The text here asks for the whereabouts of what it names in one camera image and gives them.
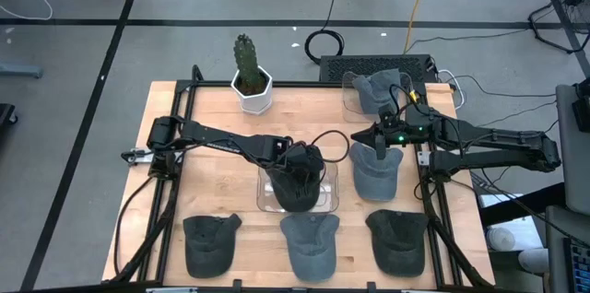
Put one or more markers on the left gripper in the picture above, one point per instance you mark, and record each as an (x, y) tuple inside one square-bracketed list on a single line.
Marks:
[(304, 159)]

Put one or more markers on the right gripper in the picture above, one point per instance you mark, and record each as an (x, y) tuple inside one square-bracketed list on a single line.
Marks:
[(403, 132)]

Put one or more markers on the dark charcoal baseball cap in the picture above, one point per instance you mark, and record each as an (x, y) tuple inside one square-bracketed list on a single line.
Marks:
[(398, 247), (209, 251), (295, 196)]

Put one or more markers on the blue-grey baseball cap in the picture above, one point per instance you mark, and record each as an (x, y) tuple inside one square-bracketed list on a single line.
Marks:
[(375, 182), (310, 251), (375, 95)]

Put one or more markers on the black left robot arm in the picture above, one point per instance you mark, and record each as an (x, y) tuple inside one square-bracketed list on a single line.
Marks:
[(221, 138)]

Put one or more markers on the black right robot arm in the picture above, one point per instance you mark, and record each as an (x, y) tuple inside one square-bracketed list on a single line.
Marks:
[(498, 138)]

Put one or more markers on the clear plastic tray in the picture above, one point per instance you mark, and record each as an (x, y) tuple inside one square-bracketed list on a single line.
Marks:
[(331, 191), (348, 104)]

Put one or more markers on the white hexagonal plant pot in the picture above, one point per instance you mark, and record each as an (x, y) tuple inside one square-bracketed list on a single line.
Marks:
[(251, 104)]

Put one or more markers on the black computer case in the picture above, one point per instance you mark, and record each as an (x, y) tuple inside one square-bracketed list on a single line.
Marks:
[(369, 63)]

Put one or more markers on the black diagonal beam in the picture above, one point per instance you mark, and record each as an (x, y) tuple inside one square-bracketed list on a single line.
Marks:
[(521, 203)]

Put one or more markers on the white cup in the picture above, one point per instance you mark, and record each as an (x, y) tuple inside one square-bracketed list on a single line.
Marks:
[(500, 239)]

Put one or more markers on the white cylinder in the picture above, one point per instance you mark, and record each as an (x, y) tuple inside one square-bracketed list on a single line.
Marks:
[(534, 261)]

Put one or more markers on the grey desk panel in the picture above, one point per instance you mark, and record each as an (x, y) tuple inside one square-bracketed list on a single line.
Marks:
[(574, 168)]

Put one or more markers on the black box on desk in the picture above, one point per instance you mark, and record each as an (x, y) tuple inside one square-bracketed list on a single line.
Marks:
[(581, 108)]

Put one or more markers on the keyboard with blue keys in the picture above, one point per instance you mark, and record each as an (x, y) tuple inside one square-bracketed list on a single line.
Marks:
[(578, 265)]

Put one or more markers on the blue-grey metal bar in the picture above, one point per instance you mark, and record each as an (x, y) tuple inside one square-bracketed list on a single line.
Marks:
[(20, 70)]

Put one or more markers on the black caster base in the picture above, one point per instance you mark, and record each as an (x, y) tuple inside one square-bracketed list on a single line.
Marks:
[(7, 113)]

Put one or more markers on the silver mounting bracket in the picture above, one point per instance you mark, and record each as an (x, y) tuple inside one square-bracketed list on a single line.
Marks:
[(424, 158)]

